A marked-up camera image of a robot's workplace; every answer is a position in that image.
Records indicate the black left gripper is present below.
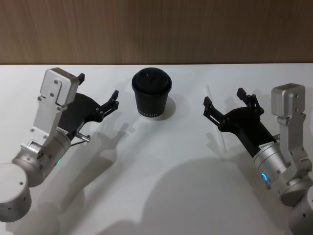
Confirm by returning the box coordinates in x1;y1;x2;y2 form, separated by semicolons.
58;72;120;138

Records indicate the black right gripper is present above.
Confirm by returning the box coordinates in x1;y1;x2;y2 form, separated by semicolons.
203;87;279;157

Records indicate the clear plastic straw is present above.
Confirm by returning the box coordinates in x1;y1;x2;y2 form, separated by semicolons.
206;84;226;158

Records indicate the black paper cup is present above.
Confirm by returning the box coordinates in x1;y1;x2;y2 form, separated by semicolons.
132;83;171;121

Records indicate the black plastic cup lid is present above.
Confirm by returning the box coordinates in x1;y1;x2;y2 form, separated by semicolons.
132;67;172;93

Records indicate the thin cable with silver plug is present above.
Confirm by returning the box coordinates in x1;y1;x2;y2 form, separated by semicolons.
69;132;91;148

